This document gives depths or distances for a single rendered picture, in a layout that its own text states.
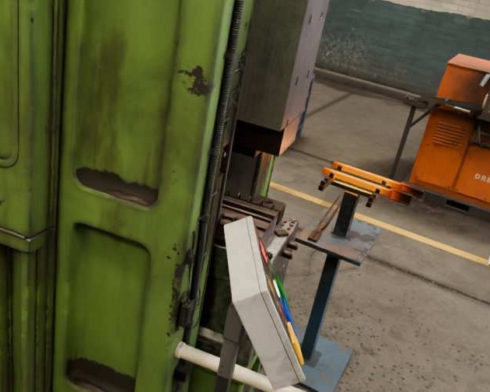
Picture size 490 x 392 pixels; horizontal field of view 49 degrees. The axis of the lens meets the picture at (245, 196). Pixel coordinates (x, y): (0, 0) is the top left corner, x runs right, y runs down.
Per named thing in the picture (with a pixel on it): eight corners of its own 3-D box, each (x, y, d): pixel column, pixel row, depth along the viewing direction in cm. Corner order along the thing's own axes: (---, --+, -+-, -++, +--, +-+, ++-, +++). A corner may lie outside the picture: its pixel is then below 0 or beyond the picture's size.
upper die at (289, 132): (295, 140, 185) (300, 114, 181) (278, 156, 167) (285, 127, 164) (184, 110, 195) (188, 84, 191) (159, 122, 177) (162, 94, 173)
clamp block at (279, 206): (283, 217, 210) (286, 203, 208) (277, 225, 203) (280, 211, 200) (254, 208, 213) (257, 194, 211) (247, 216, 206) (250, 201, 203)
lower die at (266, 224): (274, 229, 200) (278, 209, 196) (257, 253, 182) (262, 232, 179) (173, 197, 210) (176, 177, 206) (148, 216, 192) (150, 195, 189)
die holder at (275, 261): (276, 311, 230) (299, 219, 211) (247, 366, 196) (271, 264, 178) (160, 269, 243) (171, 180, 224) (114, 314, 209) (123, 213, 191)
